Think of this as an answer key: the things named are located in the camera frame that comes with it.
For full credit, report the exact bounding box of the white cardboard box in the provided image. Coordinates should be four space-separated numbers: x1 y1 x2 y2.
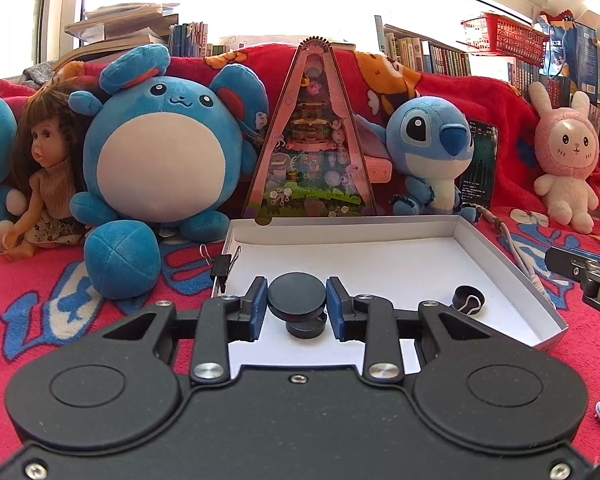
212 214 571 356

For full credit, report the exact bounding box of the red plastic basket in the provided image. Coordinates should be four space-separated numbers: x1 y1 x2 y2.
461 11 551 67

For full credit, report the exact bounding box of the small pink box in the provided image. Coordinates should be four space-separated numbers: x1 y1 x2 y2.
365 157 395 184

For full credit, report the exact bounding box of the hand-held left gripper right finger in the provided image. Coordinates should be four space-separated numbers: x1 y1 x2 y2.
325 276 496 386

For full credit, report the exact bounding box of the long row of books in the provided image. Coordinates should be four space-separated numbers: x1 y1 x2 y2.
374 14 473 78

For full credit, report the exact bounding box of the round blue mouse plush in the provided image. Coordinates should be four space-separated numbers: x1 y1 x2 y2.
69 44 271 301

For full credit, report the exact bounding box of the short row of blue books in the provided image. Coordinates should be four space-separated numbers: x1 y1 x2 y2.
169 21 211 58

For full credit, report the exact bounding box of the small black binder clip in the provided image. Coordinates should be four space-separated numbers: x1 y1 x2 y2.
200 242 243 296

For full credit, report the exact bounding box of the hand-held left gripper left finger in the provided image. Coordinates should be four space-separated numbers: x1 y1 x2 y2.
102 276 270 386

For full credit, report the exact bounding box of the grey cloth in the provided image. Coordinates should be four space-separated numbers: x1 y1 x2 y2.
20 62 61 86

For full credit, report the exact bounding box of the black smartphone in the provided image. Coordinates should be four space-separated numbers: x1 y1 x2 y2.
457 119 501 211

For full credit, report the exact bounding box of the brown-haired doll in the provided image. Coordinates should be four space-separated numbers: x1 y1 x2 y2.
0 82 93 263

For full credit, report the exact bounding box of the row of dark books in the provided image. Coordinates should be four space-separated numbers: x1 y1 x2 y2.
505 57 573 108

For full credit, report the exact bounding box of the blue alien plush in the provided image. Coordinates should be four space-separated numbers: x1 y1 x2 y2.
352 96 481 223

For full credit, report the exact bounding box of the red cartoon printed blanket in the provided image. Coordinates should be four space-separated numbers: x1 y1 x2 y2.
0 205 600 461

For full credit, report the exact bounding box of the triangular pink toy box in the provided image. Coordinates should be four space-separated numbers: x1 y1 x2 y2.
241 35 381 226

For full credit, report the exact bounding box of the pink bunny plush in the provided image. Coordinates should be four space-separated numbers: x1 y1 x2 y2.
527 81 600 235

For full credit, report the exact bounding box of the white charging cable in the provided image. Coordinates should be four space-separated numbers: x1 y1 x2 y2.
467 203 558 306

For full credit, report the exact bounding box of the blue paper bag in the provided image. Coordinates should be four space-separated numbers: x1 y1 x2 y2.
532 9 600 96

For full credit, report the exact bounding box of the hollow black round cap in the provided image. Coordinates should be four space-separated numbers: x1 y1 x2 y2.
285 316 327 340

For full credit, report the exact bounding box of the stack of books and papers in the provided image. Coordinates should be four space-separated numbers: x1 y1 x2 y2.
50 2 181 73

